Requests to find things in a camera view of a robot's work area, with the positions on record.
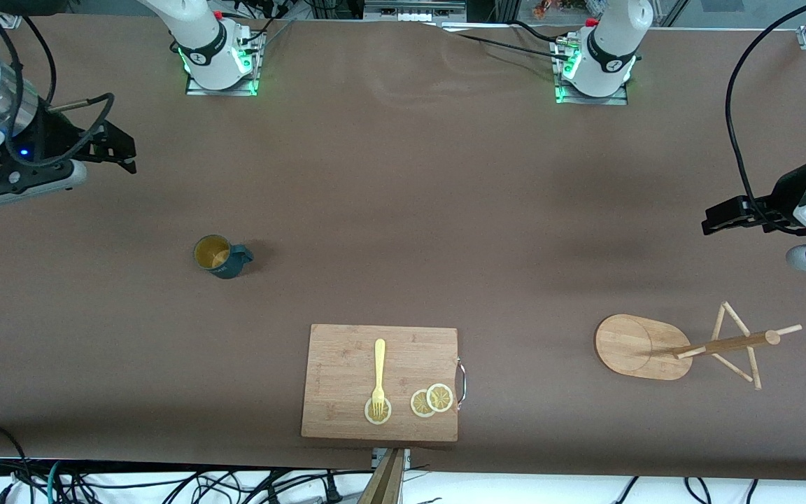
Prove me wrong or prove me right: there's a bamboo cutting board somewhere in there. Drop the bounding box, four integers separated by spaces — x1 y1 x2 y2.
301 323 467 443

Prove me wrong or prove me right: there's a wooden beam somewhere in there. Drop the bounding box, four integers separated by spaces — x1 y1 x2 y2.
358 448 405 504

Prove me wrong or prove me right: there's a teal cup with yellow inside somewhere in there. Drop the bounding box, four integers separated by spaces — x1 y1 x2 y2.
193 234 255 280

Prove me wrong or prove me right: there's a metal beam bracket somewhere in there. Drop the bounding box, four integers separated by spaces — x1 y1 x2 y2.
372 448 412 471

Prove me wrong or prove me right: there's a wooden mug rack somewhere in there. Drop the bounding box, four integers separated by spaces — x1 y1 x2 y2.
594 301 803 391

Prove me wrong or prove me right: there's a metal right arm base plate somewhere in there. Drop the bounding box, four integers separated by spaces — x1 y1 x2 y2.
185 31 262 97

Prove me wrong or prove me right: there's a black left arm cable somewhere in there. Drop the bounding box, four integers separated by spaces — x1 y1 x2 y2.
725 0 806 235

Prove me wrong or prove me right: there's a black right base cable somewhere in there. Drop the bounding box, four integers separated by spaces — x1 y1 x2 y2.
239 15 297 55

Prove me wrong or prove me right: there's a yellow plastic fork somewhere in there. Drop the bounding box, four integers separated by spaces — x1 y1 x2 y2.
372 339 387 418

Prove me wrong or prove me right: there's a black cable across table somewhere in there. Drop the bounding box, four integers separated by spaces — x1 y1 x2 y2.
438 20 573 65

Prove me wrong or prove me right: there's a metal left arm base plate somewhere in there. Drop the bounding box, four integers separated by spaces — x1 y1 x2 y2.
553 38 630 106

